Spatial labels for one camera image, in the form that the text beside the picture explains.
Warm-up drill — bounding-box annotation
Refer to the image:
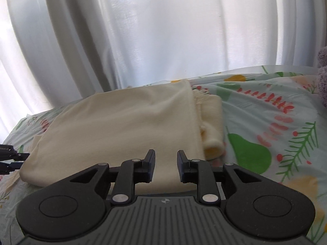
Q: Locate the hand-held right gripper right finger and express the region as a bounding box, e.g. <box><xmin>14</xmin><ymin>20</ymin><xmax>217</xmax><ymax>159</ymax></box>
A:
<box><xmin>177</xmin><ymin>150</ymin><xmax>259</xmax><ymax>205</ymax></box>

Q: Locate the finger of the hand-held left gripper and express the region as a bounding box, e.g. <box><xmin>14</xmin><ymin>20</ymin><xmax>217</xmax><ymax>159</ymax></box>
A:
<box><xmin>0</xmin><ymin>161</ymin><xmax>21</xmax><ymax>174</ymax></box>
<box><xmin>0</xmin><ymin>145</ymin><xmax>30</xmax><ymax>162</ymax></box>

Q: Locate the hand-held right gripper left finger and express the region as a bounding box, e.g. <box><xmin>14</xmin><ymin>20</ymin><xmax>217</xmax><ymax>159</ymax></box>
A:
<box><xmin>68</xmin><ymin>149</ymin><xmax>156</xmax><ymax>205</ymax></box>

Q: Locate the cream knit sweater dress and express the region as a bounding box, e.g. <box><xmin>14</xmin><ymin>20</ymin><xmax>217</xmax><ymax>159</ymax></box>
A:
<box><xmin>20</xmin><ymin>80</ymin><xmax>224</xmax><ymax>193</ymax></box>

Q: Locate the floral printed bed sheet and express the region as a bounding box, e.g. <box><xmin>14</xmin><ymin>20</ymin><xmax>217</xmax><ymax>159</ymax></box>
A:
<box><xmin>0</xmin><ymin>65</ymin><xmax>327</xmax><ymax>238</ymax></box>

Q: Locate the white curtain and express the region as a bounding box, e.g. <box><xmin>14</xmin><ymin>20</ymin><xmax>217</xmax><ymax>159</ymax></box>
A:
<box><xmin>0</xmin><ymin>0</ymin><xmax>327</xmax><ymax>143</ymax></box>

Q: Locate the purple fuzzy cloth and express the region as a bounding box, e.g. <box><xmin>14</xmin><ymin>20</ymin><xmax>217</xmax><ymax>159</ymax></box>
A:
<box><xmin>316</xmin><ymin>46</ymin><xmax>327</xmax><ymax>100</ymax></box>

